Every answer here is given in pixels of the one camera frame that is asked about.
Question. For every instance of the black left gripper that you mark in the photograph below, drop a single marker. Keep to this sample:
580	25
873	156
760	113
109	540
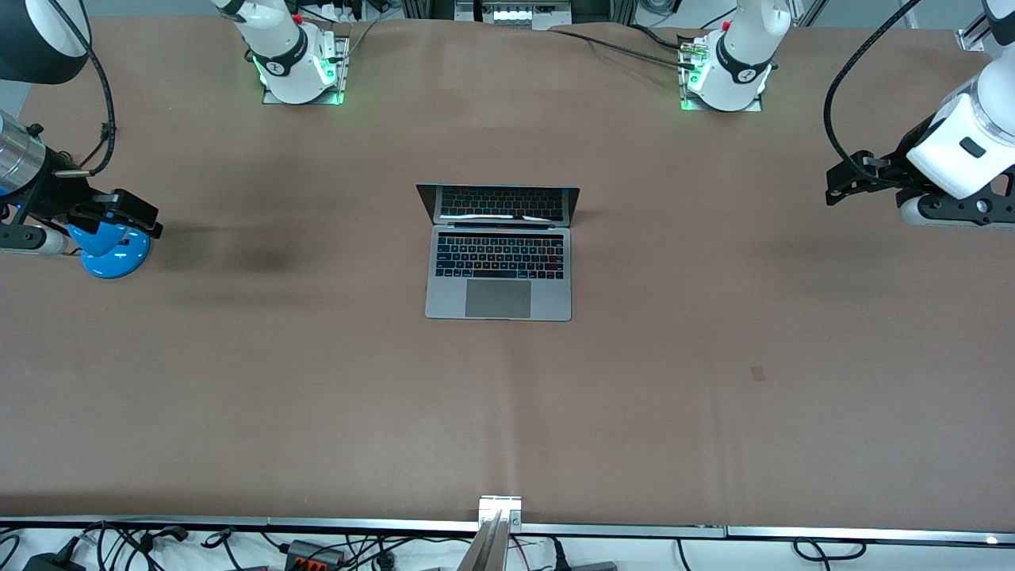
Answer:
890	169

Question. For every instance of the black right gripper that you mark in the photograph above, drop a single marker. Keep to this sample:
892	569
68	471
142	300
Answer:
49	193

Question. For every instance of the grey laptop computer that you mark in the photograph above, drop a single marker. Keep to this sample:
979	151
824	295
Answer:
498	301

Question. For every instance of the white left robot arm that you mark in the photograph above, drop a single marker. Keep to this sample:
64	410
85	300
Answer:
741	63

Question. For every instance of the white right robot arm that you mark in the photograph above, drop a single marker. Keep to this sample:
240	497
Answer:
285	55

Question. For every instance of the blue desk lamp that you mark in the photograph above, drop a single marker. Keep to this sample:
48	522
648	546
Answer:
119	258

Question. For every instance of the aluminium corner profile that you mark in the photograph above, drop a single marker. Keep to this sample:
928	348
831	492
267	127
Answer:
974	36

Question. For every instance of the brown table cover mat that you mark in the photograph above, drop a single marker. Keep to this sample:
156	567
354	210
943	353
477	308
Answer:
714	317

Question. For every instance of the white power strip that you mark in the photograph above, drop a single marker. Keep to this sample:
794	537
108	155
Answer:
341	12

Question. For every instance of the black power adapter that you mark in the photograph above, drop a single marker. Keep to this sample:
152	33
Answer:
51	563

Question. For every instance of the grey electrical device box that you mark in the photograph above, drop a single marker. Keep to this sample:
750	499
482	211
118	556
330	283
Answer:
515	14

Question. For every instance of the black box with orange connectors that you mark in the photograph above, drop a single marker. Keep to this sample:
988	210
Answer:
313	553

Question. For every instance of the black power plug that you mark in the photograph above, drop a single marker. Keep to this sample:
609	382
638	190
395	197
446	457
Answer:
560	559

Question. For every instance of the aluminium profile beam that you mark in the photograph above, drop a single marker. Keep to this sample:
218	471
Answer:
485	551

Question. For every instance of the slanted aluminium frame profile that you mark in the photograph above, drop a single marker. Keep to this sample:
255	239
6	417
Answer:
810	12

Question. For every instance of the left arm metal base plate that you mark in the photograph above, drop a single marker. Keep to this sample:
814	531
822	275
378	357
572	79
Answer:
685	99

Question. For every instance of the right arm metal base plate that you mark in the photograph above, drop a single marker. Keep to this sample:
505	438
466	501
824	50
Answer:
342	67

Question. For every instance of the aluminium table edge rail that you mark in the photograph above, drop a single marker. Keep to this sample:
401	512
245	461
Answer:
872	535

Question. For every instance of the silver metal bracket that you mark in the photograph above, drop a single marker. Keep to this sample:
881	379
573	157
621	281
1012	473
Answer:
499	503

